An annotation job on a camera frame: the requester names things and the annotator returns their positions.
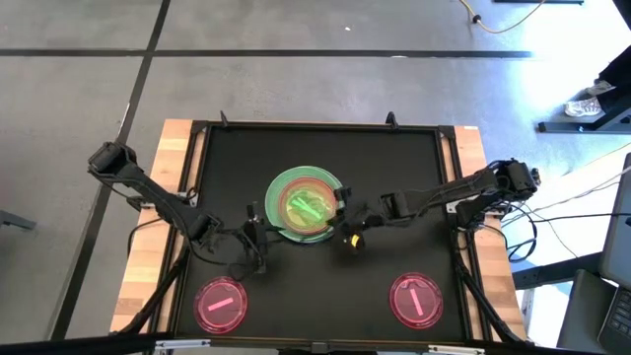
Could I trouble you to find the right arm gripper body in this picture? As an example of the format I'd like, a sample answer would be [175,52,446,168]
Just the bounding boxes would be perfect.
[339,194,395,238]

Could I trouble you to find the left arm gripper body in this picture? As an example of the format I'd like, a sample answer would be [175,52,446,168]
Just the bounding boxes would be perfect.
[239,200,271,275]

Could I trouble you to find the large green plastic plate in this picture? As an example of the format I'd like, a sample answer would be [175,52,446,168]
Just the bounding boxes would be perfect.
[264,165,345,245]

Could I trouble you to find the black table mat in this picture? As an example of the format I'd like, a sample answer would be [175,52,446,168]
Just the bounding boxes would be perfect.
[175,125,467,342]

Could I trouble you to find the small clear red plate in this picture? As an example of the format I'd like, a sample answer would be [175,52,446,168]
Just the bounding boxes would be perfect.
[192,275,248,335]
[388,272,444,330]

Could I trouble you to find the black desk leg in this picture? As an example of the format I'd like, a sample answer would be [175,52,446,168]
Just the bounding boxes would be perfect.
[512,250,605,291]

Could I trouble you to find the black crossbeam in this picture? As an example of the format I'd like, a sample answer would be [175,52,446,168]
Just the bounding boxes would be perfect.
[0,332,631,355]

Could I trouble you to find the black desk foot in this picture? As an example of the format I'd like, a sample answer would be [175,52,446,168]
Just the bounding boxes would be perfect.
[536,106,631,134]

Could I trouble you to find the grey box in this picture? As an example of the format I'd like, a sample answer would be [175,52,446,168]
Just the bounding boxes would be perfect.
[556,268,617,351]

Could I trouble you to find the person's white shoe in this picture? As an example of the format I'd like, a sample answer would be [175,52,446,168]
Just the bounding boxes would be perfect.
[564,97,603,117]
[586,79,616,98]

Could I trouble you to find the grey floor object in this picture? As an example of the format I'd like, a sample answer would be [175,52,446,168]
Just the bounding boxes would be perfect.
[0,209,38,232]

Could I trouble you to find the grey laptop screen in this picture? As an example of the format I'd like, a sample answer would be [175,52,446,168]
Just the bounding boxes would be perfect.
[598,152,631,292]

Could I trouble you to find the laptop keyboard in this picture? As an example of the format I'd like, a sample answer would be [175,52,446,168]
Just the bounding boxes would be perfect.
[596,288,631,355]

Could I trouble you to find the person's leg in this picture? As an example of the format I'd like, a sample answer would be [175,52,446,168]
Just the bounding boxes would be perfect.
[597,44,631,114]

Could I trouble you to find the black diagonal cable conduit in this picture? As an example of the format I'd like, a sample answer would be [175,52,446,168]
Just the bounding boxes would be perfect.
[453,246,528,344]
[117,231,191,336]

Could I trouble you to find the silver beam bracket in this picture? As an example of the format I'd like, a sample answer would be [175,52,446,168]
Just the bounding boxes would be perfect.
[427,344,487,355]
[154,338,212,351]

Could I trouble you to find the yellow floor cable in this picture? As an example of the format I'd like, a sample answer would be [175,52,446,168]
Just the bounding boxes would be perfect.
[457,0,546,35]

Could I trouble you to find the white cable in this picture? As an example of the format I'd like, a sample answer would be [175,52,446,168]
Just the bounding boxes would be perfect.
[556,165,631,206]

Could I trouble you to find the thin black cable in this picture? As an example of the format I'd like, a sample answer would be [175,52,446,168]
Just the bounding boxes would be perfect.
[566,212,631,221]

